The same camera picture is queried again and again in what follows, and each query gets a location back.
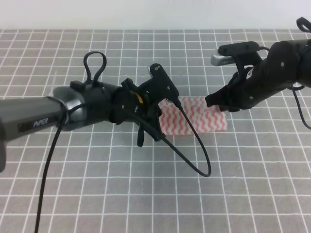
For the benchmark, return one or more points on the pink white wavy striped towel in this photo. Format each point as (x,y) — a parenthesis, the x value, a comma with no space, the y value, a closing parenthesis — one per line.
(204,119)

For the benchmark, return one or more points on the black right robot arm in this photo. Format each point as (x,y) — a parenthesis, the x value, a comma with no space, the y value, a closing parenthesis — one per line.
(293,56)

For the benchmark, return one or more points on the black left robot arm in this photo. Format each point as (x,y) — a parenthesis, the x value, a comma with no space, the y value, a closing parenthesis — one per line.
(79,105)

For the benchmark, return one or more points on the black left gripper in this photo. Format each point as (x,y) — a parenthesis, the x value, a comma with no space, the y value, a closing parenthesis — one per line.
(136,100)

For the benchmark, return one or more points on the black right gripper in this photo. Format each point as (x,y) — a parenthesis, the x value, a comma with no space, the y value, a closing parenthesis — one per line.
(262,84)

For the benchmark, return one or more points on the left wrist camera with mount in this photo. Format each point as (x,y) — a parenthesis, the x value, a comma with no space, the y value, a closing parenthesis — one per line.
(160,86)

